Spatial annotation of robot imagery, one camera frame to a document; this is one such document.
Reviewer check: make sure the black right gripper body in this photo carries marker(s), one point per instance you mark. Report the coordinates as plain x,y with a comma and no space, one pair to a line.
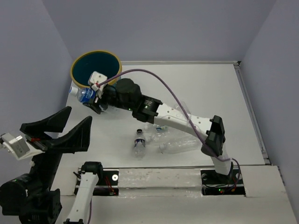
107,98

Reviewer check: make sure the teal bin yellow rim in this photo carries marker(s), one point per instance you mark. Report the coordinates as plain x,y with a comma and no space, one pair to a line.
101,61

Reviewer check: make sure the clear bottle blue label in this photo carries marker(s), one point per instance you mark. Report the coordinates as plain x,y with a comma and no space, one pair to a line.
83,95

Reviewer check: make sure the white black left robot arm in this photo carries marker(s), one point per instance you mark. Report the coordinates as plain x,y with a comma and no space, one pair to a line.
29,196

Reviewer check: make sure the small bottle black cap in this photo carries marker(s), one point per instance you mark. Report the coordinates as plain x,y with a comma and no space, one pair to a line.
139,149

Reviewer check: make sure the crushed clear plastic bottle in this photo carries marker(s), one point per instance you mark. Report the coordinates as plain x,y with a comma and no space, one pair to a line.
164,136

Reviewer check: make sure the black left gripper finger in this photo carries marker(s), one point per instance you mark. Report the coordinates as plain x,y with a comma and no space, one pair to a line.
54,123
76,140

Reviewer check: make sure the clear bottle white cap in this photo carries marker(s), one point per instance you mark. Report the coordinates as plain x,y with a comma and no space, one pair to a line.
180,145

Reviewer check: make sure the clear bottle green white label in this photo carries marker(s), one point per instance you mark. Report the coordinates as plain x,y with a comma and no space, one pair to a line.
155,128

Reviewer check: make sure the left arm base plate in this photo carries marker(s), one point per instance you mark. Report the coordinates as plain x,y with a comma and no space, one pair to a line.
108,185

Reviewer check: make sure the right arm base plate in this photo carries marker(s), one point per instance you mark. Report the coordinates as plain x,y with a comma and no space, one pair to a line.
214,184

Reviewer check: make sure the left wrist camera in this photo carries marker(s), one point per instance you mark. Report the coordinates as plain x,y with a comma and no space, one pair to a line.
18,146

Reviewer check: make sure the clear wide-mouth plastic jar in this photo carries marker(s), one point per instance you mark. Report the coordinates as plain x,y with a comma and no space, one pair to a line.
177,107

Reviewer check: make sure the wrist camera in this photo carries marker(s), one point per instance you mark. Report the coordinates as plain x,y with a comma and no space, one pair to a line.
95,81
18,146

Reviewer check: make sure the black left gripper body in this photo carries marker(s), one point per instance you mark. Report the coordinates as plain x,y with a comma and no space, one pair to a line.
47,162

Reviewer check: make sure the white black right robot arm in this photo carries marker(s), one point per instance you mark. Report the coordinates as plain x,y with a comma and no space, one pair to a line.
127,95

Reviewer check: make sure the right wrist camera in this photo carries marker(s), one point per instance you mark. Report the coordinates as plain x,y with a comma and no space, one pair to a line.
95,81

